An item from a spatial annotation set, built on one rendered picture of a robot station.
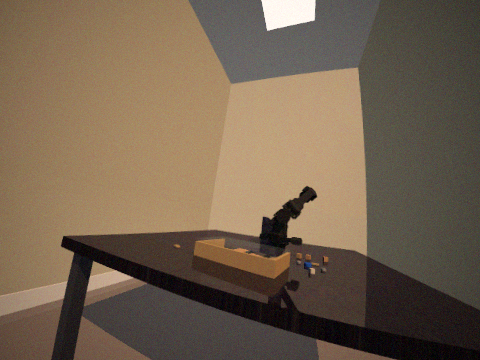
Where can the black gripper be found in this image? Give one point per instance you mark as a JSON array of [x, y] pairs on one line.
[[284, 242]]

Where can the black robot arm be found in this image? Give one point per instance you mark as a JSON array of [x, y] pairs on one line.
[[292, 208]]

